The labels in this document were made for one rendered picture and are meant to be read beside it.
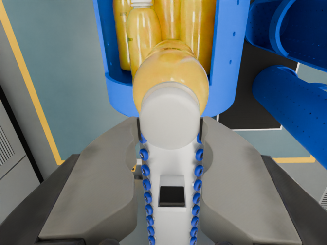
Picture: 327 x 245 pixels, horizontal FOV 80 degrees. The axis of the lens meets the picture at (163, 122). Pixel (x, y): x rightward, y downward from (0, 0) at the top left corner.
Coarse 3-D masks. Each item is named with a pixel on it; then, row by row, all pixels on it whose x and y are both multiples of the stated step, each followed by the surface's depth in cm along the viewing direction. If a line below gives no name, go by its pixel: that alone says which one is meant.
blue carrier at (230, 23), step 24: (96, 0) 35; (240, 0) 29; (216, 24) 28; (240, 24) 31; (216, 48) 30; (240, 48) 34; (120, 72) 49; (216, 72) 32; (120, 96) 35; (216, 96) 34
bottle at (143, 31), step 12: (132, 12) 36; (144, 12) 35; (132, 24) 36; (144, 24) 36; (156, 24) 37; (132, 36) 37; (144, 36) 36; (156, 36) 37; (132, 48) 38; (144, 48) 37; (132, 60) 39; (132, 72) 41; (132, 84) 43
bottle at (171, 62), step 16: (160, 48) 19; (176, 48) 18; (144, 64) 16; (160, 64) 14; (176, 64) 14; (192, 64) 15; (144, 80) 14; (160, 80) 14; (176, 80) 14; (192, 80) 14; (144, 96) 14; (192, 96) 13; (208, 96) 16
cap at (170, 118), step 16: (160, 96) 11; (176, 96) 11; (144, 112) 12; (160, 112) 12; (176, 112) 12; (192, 112) 12; (144, 128) 12; (160, 128) 12; (176, 128) 12; (192, 128) 12; (160, 144) 13; (176, 144) 13
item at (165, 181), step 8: (160, 176) 80; (168, 176) 80; (176, 176) 80; (160, 184) 76; (168, 184) 76; (176, 184) 76; (184, 184) 76; (160, 192) 71; (168, 192) 70; (176, 192) 70; (184, 192) 72; (160, 200) 68; (168, 200) 67; (176, 200) 67; (184, 200) 67; (160, 208) 67; (168, 208) 67; (176, 208) 67; (184, 208) 67
